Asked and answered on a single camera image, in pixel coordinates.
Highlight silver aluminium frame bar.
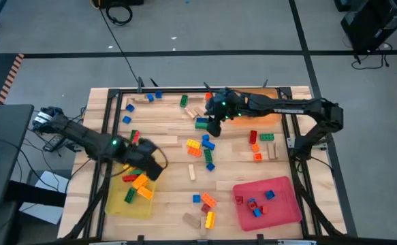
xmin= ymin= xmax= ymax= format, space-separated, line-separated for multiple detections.
xmin=88 ymin=240 xmax=128 ymax=245
xmin=277 ymin=240 xmax=317 ymax=245

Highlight long black floor cable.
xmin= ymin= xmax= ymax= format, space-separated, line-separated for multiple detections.
xmin=97 ymin=6 xmax=141 ymax=88

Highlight yellow plastic bin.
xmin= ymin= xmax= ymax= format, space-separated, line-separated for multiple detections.
xmin=104 ymin=162 xmax=158 ymax=219

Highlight black equipment case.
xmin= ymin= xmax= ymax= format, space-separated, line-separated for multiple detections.
xmin=340 ymin=0 xmax=397 ymax=55

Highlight yellow long toy brick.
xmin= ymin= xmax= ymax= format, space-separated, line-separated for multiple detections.
xmin=185 ymin=138 xmax=202 ymax=150

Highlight black box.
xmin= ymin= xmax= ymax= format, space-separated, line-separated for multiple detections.
xmin=99 ymin=0 xmax=144 ymax=7

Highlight black power cables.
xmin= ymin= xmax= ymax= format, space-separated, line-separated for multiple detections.
xmin=350 ymin=42 xmax=394 ymax=71

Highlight black coiled cable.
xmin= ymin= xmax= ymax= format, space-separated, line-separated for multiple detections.
xmin=105 ymin=3 xmax=133 ymax=27

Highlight black frame rail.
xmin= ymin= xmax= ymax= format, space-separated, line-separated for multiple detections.
xmin=82 ymin=88 xmax=123 ymax=239
xmin=279 ymin=115 xmax=321 ymax=238

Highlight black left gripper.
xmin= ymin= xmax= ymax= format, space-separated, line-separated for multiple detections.
xmin=129 ymin=137 xmax=165 ymax=182

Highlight black power adapter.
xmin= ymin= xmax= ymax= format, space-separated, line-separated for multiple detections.
xmin=43 ymin=135 xmax=66 ymax=153

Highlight black frame strut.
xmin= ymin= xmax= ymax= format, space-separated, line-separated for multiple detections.
xmin=63 ymin=182 xmax=109 ymax=239
xmin=296 ymin=183 xmax=344 ymax=238

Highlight peach plastic bin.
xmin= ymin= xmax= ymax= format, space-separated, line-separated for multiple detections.
xmin=228 ymin=88 xmax=283 ymax=127

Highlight dark desk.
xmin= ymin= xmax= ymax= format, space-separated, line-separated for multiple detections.
xmin=0 ymin=104 xmax=35 ymax=209

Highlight pink plastic bin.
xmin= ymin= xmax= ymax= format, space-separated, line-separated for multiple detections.
xmin=232 ymin=176 xmax=303 ymax=232

